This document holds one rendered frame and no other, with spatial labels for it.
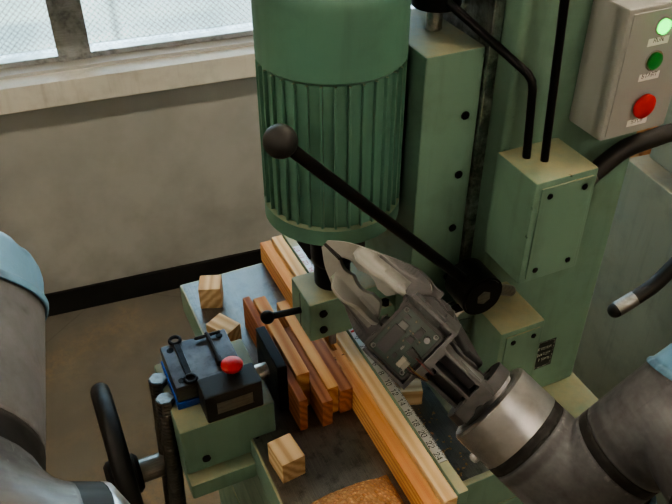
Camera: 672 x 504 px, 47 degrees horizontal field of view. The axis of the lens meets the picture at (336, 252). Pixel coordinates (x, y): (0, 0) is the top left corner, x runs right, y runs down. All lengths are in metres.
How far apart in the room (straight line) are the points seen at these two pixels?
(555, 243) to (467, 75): 0.23
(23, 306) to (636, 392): 0.49
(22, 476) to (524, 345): 0.81
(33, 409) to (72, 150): 2.09
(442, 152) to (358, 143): 0.13
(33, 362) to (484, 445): 0.44
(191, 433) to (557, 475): 0.53
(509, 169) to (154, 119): 1.63
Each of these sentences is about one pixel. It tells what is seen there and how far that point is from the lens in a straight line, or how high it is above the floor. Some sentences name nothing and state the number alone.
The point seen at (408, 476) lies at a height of 0.94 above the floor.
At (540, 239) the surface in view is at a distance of 0.97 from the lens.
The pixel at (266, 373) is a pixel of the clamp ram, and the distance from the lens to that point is 1.13.
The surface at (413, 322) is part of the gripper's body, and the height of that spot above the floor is 1.31.
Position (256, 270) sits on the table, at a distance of 1.40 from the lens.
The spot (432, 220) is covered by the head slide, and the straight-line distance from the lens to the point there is 1.02.
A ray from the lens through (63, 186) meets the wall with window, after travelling 2.51.
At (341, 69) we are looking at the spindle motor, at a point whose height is 1.43.
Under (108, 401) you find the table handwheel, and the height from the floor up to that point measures 0.95.
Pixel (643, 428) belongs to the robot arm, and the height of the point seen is 1.28.
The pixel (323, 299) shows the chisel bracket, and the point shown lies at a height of 1.07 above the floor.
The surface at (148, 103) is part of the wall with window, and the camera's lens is 2.41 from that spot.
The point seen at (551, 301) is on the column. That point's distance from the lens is 1.21.
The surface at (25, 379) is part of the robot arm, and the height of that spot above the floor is 1.51.
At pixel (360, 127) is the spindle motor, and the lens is 0.87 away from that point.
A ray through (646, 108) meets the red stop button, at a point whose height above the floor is 1.36.
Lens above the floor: 1.78
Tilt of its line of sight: 38 degrees down
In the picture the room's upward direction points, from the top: straight up
